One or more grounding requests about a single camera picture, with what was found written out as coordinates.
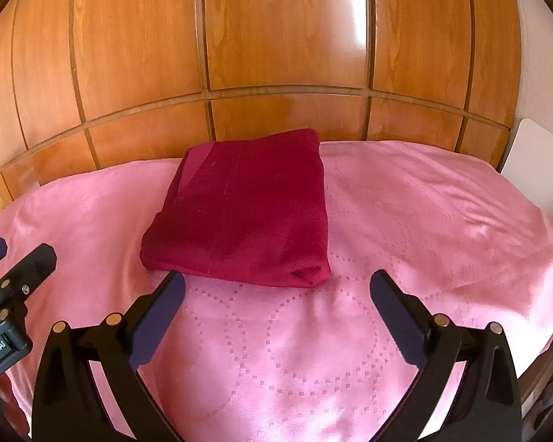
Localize dark red long-sleeve shirt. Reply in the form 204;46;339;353
139;129;330;288

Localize pink bedspread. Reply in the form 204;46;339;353
0;142;553;441

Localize white bedside table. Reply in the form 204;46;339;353
500;118;553;222

